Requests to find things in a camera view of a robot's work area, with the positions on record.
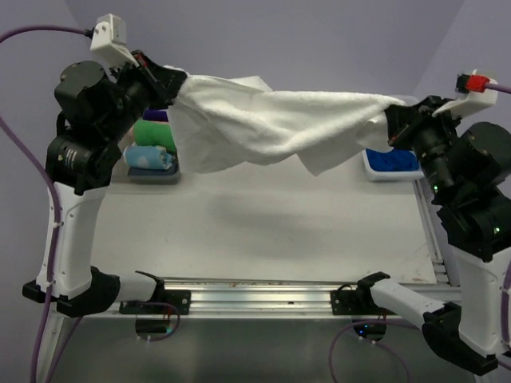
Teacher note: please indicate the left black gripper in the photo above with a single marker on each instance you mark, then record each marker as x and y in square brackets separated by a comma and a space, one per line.
[164, 82]

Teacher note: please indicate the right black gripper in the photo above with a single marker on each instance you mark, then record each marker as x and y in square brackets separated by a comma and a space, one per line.
[405, 120]

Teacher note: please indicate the white towel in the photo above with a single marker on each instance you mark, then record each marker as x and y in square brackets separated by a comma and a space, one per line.
[218, 123]

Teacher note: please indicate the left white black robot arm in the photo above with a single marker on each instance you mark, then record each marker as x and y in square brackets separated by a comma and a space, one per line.
[98, 107]

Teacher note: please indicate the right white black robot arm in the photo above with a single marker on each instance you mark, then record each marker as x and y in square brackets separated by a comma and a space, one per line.
[464, 172]

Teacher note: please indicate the purple rolled towel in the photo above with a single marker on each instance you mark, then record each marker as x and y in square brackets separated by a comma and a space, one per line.
[155, 115]

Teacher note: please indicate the blue crumpled towel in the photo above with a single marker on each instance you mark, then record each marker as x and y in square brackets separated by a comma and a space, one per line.
[393, 161]

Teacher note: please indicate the green rolled towel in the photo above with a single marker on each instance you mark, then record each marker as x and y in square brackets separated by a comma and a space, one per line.
[151, 133]

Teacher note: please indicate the pink rolled towel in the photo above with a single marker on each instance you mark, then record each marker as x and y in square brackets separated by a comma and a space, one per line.
[130, 135]

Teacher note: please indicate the white plastic basket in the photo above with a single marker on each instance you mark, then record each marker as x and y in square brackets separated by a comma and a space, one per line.
[374, 176]

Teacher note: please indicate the blue cloud pattern towel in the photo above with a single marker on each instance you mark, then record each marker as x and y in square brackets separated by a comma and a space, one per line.
[148, 157]

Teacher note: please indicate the grey plastic tray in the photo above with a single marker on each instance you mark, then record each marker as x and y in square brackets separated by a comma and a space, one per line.
[147, 176]

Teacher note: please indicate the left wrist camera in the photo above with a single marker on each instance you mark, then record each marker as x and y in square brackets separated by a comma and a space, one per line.
[109, 41]

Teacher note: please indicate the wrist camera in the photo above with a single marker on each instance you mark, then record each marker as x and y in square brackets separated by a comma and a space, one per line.
[474, 96]
[109, 41]

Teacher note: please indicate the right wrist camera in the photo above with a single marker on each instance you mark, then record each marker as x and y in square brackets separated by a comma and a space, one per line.
[474, 96]

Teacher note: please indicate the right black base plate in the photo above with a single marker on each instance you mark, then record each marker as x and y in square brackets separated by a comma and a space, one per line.
[348, 303]

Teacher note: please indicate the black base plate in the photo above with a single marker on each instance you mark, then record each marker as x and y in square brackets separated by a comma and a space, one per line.
[175, 301]
[348, 303]

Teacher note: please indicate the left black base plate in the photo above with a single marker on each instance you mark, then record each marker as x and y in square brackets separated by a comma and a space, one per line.
[175, 301]

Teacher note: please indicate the aluminium mounting rail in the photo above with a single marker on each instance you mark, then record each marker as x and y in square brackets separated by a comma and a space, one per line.
[231, 299]

